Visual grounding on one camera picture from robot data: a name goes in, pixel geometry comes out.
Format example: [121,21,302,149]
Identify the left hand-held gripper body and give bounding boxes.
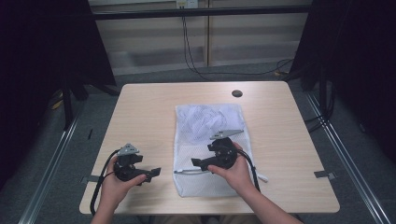
[112,142,148,183]

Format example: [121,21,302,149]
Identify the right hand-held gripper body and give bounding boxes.
[207,129,245,171]

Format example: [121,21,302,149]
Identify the white mesh laundry bag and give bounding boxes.
[172,103,269,199]

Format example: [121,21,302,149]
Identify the person's left hand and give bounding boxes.
[100,155,148,209]

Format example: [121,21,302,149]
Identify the person's right hand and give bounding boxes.
[206,142,255,197]

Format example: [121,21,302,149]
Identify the grey tape strip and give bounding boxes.
[79,175,103,185]
[313,170,338,181]

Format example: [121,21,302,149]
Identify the white crumpled garment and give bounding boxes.
[182,105,233,142]

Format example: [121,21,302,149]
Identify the black metal stand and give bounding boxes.
[60,76,121,133]

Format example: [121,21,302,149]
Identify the black curtain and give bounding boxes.
[0,0,118,189]
[289,0,396,164]

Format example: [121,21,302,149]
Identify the black horizontal bar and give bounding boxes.
[92,5,313,21]

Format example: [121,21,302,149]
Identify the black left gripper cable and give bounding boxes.
[89,148,121,217]

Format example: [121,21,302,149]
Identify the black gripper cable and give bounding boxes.
[236,148,262,192]
[89,148,121,217]

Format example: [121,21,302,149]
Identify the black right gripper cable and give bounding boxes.
[236,148,262,192]

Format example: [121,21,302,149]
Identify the metal floor rail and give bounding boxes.
[304,91,392,224]
[18,102,84,224]

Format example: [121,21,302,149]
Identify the black floor cables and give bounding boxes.
[303,83,336,134]

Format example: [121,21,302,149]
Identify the black wall cable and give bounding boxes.
[180,15,294,82]

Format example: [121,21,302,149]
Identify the white wall outlet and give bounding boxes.
[175,0,200,9]

